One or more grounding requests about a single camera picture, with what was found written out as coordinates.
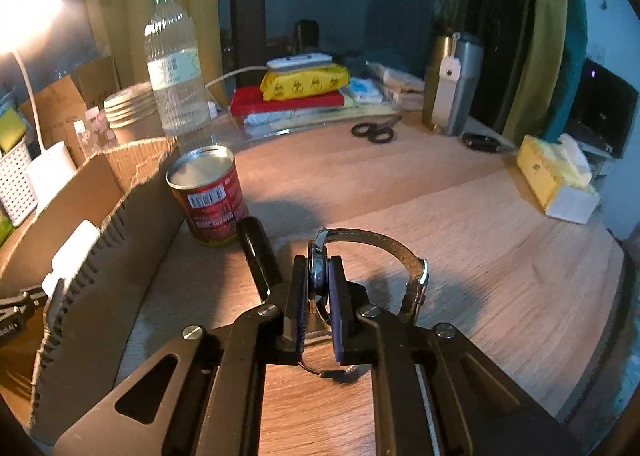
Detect white desk lamp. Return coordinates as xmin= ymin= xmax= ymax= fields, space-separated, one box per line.
xmin=0 ymin=0 xmax=79 ymax=209

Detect brown lamp packaging cardboard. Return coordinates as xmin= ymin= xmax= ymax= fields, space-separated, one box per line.
xmin=35 ymin=56 xmax=119 ymax=167

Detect small white plastic bottle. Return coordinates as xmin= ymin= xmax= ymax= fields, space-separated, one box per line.
xmin=41 ymin=220 xmax=100 ymax=298

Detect yellow tissue box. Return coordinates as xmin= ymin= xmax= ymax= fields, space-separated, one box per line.
xmin=516 ymin=133 xmax=600 ymax=224

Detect black cylindrical stick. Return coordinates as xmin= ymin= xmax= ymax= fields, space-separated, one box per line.
xmin=236 ymin=217 xmax=283 ymax=301

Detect green sponge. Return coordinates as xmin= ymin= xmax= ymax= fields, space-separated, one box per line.
xmin=0 ymin=108 xmax=26 ymax=153

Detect clear plastic water bottle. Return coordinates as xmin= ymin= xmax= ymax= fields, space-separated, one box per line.
xmin=144 ymin=0 xmax=213 ymax=153

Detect red tin can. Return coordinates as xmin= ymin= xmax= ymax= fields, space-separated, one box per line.
xmin=166 ymin=145 xmax=248 ymax=245

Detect small black device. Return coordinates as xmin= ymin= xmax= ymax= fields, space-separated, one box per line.
xmin=461 ymin=132 xmax=502 ymax=154

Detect black scissors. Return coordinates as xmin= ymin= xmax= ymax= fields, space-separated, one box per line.
xmin=350 ymin=115 xmax=401 ymax=144

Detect steel thermos with tag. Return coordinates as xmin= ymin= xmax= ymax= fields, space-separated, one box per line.
xmin=422 ymin=32 xmax=484 ymax=137

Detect yellow wet wipes pack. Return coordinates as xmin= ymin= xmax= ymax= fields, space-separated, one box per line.
xmin=259 ymin=63 xmax=350 ymax=101

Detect brown cardboard box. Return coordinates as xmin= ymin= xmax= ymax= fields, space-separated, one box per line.
xmin=1 ymin=138 xmax=183 ymax=445

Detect white perforated plastic basket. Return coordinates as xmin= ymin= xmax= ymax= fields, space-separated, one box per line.
xmin=0 ymin=138 xmax=37 ymax=228

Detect stack of brown paper cups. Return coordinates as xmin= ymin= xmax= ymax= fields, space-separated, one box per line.
xmin=104 ymin=82 xmax=165 ymax=145

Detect clear patterned glass jar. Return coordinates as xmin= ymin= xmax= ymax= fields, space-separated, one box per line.
xmin=73 ymin=106 xmax=118 ymax=158

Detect red flat box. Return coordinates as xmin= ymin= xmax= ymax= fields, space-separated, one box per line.
xmin=229 ymin=86 xmax=345 ymax=117

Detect white wireless charger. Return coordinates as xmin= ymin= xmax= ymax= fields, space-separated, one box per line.
xmin=266 ymin=52 xmax=333 ymax=72

